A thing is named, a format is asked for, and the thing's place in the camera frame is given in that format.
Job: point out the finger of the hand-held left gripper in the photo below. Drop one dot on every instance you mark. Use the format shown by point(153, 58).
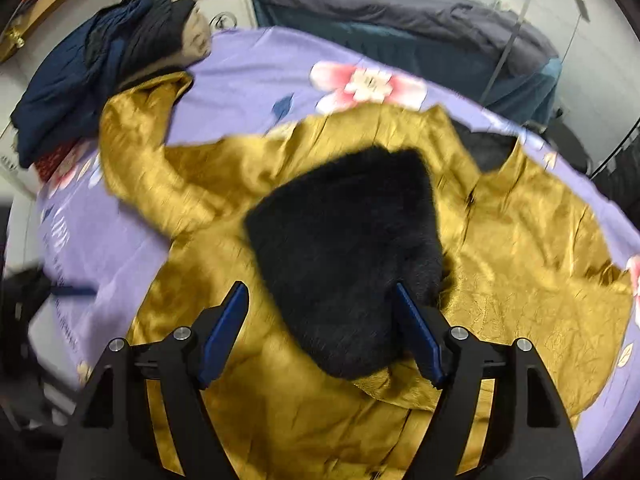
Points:
point(75, 290)

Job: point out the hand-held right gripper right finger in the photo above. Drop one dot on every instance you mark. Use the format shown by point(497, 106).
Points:
point(422, 337)

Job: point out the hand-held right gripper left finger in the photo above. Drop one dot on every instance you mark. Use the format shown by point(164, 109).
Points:
point(222, 332)

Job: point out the gold jacket with black fur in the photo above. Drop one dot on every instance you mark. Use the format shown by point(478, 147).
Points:
point(525, 260)

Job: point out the red patterned cloth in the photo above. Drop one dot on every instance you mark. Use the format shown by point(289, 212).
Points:
point(60, 160)

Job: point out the navy padded jacket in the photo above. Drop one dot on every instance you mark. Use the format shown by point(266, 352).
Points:
point(65, 90)

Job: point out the black round stool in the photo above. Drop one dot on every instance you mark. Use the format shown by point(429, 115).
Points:
point(567, 147)

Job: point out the black pleated garment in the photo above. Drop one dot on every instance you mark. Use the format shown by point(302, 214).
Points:
point(155, 35)

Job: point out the teal massage bed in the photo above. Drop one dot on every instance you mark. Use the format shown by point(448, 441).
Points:
point(440, 65)

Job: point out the purple floral bed sheet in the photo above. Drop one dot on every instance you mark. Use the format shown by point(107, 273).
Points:
point(250, 60)

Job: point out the wooden shelf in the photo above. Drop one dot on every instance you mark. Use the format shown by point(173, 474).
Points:
point(55, 0)

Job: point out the metal pole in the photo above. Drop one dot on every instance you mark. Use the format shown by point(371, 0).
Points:
point(512, 35)

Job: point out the grey blanket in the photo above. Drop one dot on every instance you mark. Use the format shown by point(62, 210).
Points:
point(400, 10)

